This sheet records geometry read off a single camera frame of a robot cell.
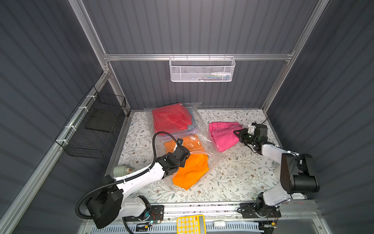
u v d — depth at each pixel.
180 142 0.74
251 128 0.85
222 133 0.98
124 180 0.45
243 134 0.83
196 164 0.87
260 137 0.74
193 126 1.04
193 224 0.69
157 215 0.72
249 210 0.74
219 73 0.91
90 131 0.74
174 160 0.63
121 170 0.80
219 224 0.69
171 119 1.01
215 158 0.93
